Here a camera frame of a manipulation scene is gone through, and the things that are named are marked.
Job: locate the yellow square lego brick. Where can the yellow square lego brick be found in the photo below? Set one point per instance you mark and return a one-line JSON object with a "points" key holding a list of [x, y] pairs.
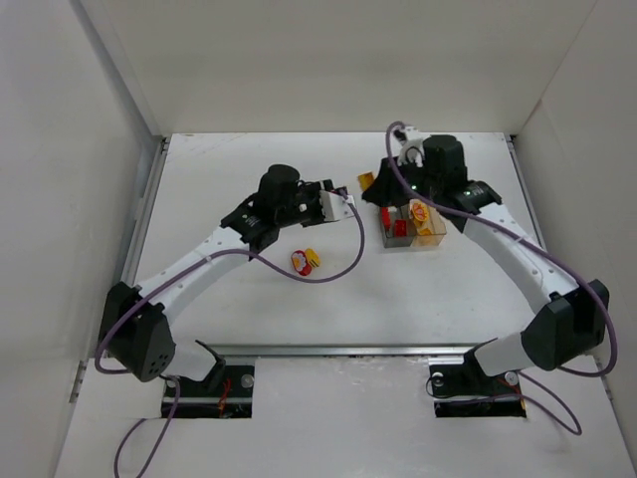
{"points": [[365, 180]]}

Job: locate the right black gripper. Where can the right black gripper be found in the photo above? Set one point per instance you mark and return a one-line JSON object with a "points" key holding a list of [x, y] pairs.
{"points": [[380, 186]]}

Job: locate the red L-shaped lego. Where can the red L-shaped lego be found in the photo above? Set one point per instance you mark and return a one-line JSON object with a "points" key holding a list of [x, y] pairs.
{"points": [[385, 218]]}

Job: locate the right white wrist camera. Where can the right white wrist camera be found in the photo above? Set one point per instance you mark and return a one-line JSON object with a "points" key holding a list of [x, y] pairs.
{"points": [[412, 149]]}

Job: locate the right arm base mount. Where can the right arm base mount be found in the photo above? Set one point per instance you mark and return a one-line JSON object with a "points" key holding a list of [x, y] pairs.
{"points": [[461, 393]]}

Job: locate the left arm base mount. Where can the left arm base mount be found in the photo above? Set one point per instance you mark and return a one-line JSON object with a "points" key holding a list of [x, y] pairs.
{"points": [[231, 398]]}

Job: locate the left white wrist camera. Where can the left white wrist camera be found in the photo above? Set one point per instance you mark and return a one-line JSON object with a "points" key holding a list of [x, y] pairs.
{"points": [[336, 206]]}

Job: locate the grey transparent container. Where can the grey transparent container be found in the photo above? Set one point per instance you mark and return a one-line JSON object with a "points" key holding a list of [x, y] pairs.
{"points": [[388, 241]]}

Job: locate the small red lego brick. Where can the small red lego brick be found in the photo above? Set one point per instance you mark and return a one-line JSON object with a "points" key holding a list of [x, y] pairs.
{"points": [[400, 228]]}

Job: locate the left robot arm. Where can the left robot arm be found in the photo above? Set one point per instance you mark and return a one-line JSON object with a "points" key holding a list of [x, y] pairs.
{"points": [[137, 320]]}

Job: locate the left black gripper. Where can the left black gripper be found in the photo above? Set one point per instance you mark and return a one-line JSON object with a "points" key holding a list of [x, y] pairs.
{"points": [[313, 209]]}

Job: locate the red cloud print lego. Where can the red cloud print lego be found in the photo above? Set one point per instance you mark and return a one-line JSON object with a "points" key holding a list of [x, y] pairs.
{"points": [[300, 263]]}

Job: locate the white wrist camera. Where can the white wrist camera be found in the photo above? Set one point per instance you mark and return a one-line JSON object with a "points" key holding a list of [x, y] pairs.
{"points": [[336, 206], [412, 149]]}

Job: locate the yellow striped sloped lego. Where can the yellow striped sloped lego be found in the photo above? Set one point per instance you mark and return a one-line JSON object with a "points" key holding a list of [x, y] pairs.
{"points": [[312, 258]]}

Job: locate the yellow peacock lego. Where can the yellow peacock lego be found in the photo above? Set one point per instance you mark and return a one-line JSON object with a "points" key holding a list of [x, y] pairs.
{"points": [[419, 212]]}

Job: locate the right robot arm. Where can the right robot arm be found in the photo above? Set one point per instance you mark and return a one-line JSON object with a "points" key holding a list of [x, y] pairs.
{"points": [[570, 315]]}

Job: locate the amber transparent container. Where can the amber transparent container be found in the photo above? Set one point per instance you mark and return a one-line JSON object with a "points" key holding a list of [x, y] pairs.
{"points": [[436, 239]]}

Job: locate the aluminium rail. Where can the aluminium rail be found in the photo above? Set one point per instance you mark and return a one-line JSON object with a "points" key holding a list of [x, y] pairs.
{"points": [[347, 351]]}

